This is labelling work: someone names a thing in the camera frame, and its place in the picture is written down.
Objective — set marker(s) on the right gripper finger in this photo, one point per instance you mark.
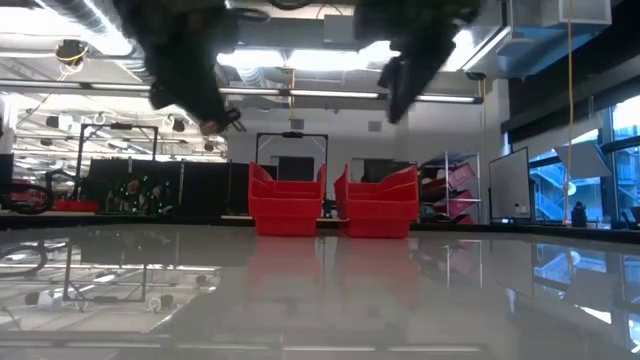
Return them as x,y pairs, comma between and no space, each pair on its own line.
412,90
390,75

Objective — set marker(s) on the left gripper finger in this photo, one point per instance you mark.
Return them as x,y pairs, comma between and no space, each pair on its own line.
205,100
161,96

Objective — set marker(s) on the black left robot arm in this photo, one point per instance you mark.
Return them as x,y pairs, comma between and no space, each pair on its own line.
135,12

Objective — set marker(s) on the long ceiling strip light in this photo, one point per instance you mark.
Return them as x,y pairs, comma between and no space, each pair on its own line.
335,94
75,86

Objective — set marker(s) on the bright ceiling light panel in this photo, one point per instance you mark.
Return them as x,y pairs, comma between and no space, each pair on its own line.
310,59

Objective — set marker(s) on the red shelf bin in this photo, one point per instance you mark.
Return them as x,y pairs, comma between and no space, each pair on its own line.
460,176
457,202

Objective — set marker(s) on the metal shelf rack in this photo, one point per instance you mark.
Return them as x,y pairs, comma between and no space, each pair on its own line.
446,185

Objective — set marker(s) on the red plastic bin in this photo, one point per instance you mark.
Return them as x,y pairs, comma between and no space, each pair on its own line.
285,200
382,202

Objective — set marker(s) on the whiteboard on stand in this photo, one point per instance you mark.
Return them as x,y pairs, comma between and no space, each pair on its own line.
509,182

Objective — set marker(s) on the white ceiling box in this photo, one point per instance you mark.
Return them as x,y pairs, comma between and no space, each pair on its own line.
592,12

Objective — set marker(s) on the grey hanging panel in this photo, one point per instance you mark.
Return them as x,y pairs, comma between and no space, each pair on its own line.
582,160

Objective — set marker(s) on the dark bottle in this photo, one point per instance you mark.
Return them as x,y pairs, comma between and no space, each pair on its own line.
579,214

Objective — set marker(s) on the grey wall vent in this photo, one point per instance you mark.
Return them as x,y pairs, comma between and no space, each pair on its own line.
375,126

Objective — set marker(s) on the black metal frame rig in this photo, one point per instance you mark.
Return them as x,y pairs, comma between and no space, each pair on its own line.
292,134
117,126

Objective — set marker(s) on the black partition wall panel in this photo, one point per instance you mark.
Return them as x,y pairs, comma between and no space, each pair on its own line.
200,185

